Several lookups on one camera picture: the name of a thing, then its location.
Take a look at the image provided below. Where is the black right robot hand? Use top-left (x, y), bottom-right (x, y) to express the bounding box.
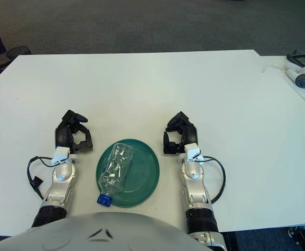
top-left (163, 111), bottom-right (200, 155)

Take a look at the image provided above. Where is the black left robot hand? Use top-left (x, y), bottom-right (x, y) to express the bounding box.
top-left (54, 109), bottom-right (94, 154)

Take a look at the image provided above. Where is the clear bottle with blue cap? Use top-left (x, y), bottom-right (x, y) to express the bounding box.
top-left (96, 143), bottom-right (134, 208)

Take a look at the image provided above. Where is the green round plate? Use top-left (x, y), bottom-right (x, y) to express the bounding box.
top-left (95, 138), bottom-right (160, 209)

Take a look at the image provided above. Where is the grey robot torso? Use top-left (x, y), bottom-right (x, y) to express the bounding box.
top-left (0, 212), bottom-right (208, 251)

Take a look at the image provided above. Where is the white and blue controller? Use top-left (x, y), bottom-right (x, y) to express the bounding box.
top-left (284, 61), bottom-right (305, 89)

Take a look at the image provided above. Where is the black handheld device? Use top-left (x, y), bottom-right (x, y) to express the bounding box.
top-left (286, 50), bottom-right (305, 71)

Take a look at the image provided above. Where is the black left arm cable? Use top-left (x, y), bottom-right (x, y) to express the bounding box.
top-left (27, 156), bottom-right (55, 201)

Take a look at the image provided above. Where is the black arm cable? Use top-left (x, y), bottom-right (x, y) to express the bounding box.
top-left (202, 156), bottom-right (226, 204)
top-left (27, 156), bottom-right (55, 201)

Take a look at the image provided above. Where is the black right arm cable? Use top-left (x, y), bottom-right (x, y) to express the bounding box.
top-left (202, 156), bottom-right (226, 204)

